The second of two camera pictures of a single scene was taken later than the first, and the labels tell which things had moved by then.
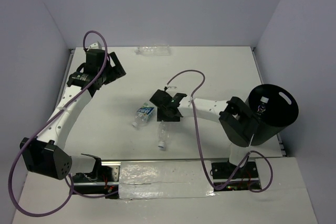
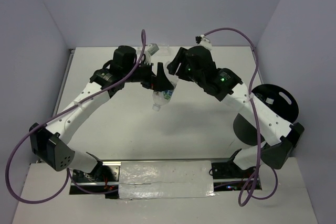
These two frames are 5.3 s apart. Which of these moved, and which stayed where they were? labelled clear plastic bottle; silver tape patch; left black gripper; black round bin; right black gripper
Moved: left black gripper; right black gripper; labelled clear plastic bottle
Stayed: silver tape patch; black round bin
